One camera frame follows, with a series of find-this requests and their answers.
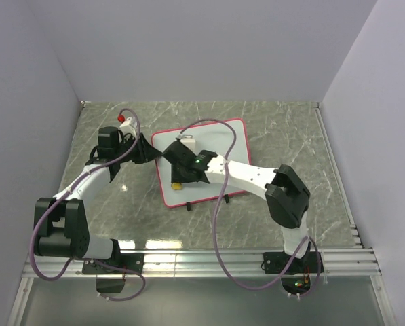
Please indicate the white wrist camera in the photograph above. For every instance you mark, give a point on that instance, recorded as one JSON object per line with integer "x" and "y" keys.
{"x": 187, "y": 140}
{"x": 128, "y": 126}

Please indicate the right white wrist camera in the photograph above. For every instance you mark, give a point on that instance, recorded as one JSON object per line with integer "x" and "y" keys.
{"x": 187, "y": 140}

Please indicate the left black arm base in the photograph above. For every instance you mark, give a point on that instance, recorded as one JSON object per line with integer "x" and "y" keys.
{"x": 120, "y": 268}

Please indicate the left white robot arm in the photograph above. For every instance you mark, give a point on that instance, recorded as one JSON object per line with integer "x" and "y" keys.
{"x": 60, "y": 222}

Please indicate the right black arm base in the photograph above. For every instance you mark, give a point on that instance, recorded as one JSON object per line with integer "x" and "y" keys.
{"x": 296, "y": 280}

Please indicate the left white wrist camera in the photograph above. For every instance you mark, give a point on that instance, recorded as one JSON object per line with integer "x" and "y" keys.
{"x": 128, "y": 126}

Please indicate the aluminium mounting rail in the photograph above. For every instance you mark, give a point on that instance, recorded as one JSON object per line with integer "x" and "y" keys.
{"x": 198, "y": 263}

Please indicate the yellow bone shaped eraser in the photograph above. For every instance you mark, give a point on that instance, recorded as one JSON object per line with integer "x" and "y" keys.
{"x": 176, "y": 186}

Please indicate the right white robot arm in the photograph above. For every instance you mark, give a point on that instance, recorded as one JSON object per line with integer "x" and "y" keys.
{"x": 287, "y": 197}

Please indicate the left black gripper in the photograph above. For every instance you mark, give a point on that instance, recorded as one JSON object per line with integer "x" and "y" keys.
{"x": 146, "y": 152}

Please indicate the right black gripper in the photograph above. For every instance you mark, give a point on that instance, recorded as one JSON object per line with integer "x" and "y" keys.
{"x": 177, "y": 177}

